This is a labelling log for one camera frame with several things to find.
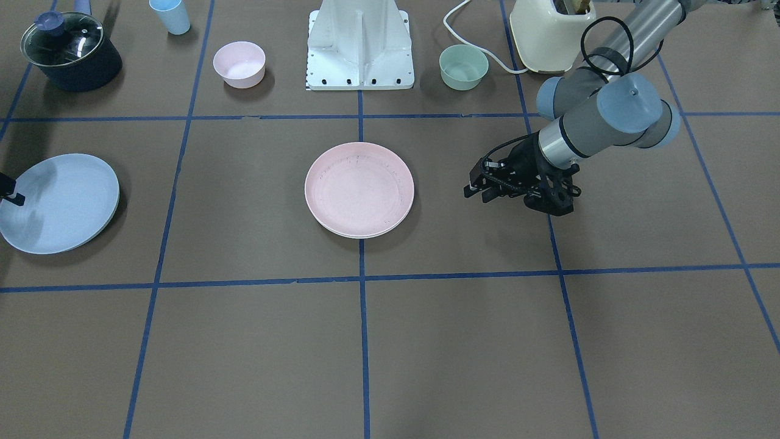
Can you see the light blue cup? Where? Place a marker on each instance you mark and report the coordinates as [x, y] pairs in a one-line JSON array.
[[173, 15]]

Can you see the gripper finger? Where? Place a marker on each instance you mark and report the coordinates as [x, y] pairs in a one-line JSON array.
[[9, 192]]

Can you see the cream white plate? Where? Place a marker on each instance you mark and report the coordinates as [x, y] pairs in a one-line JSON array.
[[359, 223]]

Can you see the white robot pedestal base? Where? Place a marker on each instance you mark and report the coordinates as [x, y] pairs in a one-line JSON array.
[[359, 46]]

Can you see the glass pot lid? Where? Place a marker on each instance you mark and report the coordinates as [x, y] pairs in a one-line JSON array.
[[57, 39]]

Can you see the pink plate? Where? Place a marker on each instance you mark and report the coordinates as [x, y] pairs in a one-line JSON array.
[[359, 176]]

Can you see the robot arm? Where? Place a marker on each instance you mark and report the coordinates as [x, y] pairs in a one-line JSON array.
[[605, 102]]

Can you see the cream toaster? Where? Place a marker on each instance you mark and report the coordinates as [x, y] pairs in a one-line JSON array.
[[547, 33]]

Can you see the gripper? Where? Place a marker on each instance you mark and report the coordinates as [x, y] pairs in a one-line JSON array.
[[525, 160]]

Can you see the green bowl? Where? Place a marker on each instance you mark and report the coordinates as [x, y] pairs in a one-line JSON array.
[[462, 67]]

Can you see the blue plate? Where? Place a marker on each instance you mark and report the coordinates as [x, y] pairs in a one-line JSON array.
[[70, 199]]

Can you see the dark blue pot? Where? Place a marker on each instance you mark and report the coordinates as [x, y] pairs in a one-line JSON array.
[[97, 70]]

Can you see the pink bowl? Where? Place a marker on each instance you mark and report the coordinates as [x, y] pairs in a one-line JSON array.
[[241, 64]]

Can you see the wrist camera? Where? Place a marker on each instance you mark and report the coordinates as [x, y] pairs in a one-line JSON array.
[[553, 197]]

